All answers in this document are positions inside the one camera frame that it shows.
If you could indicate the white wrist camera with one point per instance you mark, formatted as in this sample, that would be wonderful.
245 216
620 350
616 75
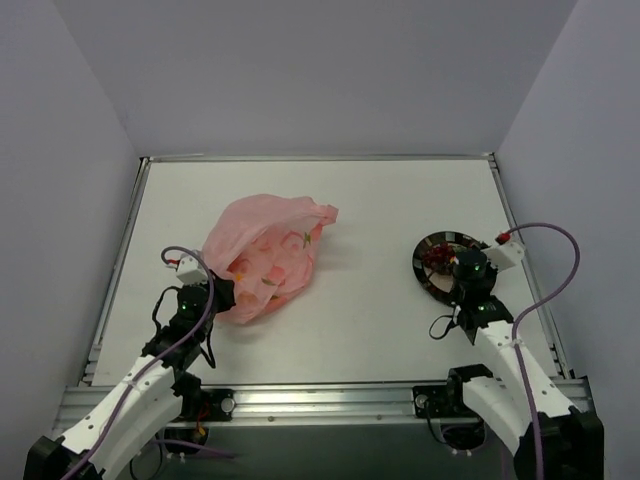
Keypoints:
506 253
187 270

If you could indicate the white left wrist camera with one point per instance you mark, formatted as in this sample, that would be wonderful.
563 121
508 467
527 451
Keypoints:
187 270

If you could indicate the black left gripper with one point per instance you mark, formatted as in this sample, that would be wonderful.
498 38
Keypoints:
222 293

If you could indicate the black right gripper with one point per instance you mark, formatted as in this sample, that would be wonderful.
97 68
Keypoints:
470 265

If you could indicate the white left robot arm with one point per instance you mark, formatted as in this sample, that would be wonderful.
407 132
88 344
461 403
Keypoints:
155 391

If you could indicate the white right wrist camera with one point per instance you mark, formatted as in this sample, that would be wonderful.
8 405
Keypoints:
506 253

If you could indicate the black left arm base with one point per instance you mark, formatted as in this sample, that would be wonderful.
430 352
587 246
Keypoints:
204 406

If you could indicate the dark red fake grapes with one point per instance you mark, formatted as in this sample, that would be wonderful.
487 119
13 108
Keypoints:
439 255

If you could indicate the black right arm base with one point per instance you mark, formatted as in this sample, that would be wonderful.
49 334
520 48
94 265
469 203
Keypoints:
449 422

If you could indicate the aluminium front rail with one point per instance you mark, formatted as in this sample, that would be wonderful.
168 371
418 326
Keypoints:
313 404

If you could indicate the pink plastic bag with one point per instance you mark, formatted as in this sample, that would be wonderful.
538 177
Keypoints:
267 245

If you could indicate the black rimmed round plate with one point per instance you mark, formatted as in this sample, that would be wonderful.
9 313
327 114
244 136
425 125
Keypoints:
426 276

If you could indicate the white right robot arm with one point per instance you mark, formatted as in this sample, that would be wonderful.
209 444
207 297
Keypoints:
548 436

